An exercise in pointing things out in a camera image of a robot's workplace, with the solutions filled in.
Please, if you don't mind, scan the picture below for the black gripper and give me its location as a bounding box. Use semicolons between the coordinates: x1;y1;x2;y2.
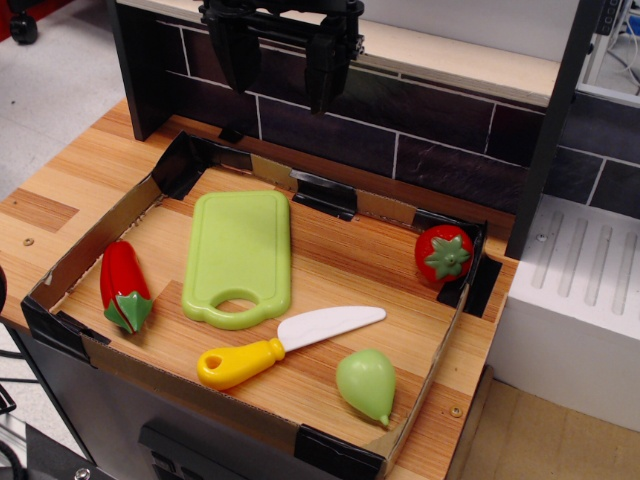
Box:
199;0;364;114

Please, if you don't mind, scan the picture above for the yellow handled white toy knife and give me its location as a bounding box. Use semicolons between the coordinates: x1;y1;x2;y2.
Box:
196;306;387;391

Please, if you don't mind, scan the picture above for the cardboard fence with black tape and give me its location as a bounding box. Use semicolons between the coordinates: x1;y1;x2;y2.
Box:
23;133;510;479

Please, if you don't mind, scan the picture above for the green plastic cutting board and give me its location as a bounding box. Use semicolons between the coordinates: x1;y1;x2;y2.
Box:
182;190;291;330

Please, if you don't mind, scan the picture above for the red toy strawberry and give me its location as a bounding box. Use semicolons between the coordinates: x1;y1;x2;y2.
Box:
414;224;474;283

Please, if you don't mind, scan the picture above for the black caster wheel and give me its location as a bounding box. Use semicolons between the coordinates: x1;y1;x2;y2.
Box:
9;11;38;45

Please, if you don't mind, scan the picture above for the red toy chili pepper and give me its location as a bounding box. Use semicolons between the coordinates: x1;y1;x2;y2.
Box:
100;241;153;334

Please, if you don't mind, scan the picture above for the green toy pear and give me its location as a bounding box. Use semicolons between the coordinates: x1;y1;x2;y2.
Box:
336;349;396;427

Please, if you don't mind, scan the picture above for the white foam block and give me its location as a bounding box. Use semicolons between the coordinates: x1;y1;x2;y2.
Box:
487;196;639;430

